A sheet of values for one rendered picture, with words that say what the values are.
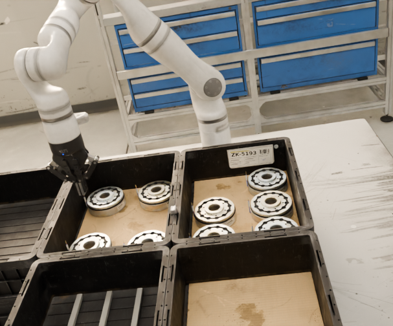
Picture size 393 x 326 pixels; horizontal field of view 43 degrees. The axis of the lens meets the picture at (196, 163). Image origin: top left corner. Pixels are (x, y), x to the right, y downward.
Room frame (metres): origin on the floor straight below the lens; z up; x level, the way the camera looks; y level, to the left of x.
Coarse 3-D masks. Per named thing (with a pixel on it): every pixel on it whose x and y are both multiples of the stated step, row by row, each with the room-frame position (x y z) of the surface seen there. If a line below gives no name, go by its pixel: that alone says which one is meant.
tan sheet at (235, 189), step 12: (204, 180) 1.18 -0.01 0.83; (216, 180) 1.17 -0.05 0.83; (228, 180) 1.16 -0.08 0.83; (240, 180) 1.15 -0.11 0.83; (288, 180) 1.10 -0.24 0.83; (204, 192) 1.12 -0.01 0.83; (216, 192) 1.11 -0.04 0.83; (228, 192) 1.10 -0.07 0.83; (240, 192) 1.09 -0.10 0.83; (288, 192) 1.05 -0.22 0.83; (240, 204) 1.04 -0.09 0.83; (240, 216) 0.99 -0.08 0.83; (192, 228) 0.98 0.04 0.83; (240, 228) 0.94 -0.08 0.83
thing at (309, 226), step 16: (224, 144) 1.19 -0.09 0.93; (240, 144) 1.17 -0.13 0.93; (288, 144) 1.12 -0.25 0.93; (176, 192) 1.00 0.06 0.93; (304, 192) 0.90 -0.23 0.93; (304, 208) 0.85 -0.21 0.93; (176, 224) 0.89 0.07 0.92; (176, 240) 0.82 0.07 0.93; (192, 240) 0.81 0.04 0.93; (208, 240) 0.80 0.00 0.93
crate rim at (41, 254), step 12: (132, 156) 1.22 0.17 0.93; (144, 156) 1.21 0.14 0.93; (156, 156) 1.20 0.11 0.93; (60, 204) 1.04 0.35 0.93; (168, 216) 0.91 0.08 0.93; (48, 228) 0.95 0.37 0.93; (168, 228) 0.86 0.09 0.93; (48, 240) 0.90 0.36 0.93; (168, 240) 0.82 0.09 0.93; (60, 252) 0.85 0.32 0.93; (72, 252) 0.85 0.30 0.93; (84, 252) 0.84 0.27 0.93; (96, 252) 0.83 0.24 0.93
